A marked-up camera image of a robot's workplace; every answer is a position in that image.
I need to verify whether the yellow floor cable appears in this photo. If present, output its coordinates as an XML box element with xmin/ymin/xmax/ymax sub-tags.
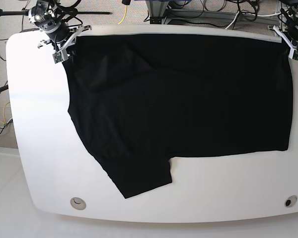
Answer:
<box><xmin>118</xmin><ymin>3</ymin><xmax>129</xmax><ymax>25</ymax></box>

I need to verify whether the table cable grommet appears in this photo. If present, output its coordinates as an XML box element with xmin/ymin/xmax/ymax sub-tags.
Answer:
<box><xmin>70</xmin><ymin>197</ymin><xmax>86</xmax><ymax>211</ymax></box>
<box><xmin>285</xmin><ymin>195</ymin><xmax>298</xmax><ymax>207</ymax></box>

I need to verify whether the white cable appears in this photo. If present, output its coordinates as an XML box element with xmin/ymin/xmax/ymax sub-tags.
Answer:
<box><xmin>225</xmin><ymin>9</ymin><xmax>284</xmax><ymax>30</ymax></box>

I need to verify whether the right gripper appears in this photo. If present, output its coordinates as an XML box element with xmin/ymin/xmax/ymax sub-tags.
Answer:
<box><xmin>37</xmin><ymin>23</ymin><xmax>92</xmax><ymax>53</ymax></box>

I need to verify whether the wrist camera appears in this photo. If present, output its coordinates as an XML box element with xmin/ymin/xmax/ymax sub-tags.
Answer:
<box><xmin>53</xmin><ymin>50</ymin><xmax>69</xmax><ymax>63</ymax></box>
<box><xmin>289</xmin><ymin>48</ymin><xmax>298</xmax><ymax>61</ymax></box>

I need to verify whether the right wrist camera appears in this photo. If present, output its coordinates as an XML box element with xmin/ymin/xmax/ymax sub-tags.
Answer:
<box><xmin>53</xmin><ymin>50</ymin><xmax>69</xmax><ymax>63</ymax></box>

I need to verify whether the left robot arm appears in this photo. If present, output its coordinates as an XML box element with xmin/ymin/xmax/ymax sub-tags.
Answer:
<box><xmin>268</xmin><ymin>0</ymin><xmax>298</xmax><ymax>61</ymax></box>

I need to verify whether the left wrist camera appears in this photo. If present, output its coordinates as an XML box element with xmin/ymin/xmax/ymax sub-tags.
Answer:
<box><xmin>289</xmin><ymin>48</ymin><xmax>298</xmax><ymax>61</ymax></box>

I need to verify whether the black T-shirt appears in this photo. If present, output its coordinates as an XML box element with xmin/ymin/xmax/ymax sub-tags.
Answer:
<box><xmin>63</xmin><ymin>34</ymin><xmax>293</xmax><ymax>198</ymax></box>

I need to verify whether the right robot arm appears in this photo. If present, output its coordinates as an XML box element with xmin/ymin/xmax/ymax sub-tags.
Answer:
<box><xmin>28</xmin><ymin>0</ymin><xmax>91</xmax><ymax>52</ymax></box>

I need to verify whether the grey metal base frame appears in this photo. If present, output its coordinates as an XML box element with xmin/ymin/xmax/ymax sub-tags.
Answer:
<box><xmin>144</xmin><ymin>0</ymin><xmax>280</xmax><ymax>36</ymax></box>

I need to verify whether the yellow cable left floor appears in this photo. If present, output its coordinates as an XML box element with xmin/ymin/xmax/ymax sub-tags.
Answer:
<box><xmin>0</xmin><ymin>101</ymin><xmax>13</xmax><ymax>129</ymax></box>

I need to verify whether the black tripod stand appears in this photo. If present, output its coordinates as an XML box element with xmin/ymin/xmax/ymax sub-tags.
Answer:
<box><xmin>0</xmin><ymin>0</ymin><xmax>111</xmax><ymax>29</ymax></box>

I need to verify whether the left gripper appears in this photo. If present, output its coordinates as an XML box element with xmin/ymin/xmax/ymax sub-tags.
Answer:
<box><xmin>268</xmin><ymin>25</ymin><xmax>298</xmax><ymax>54</ymax></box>

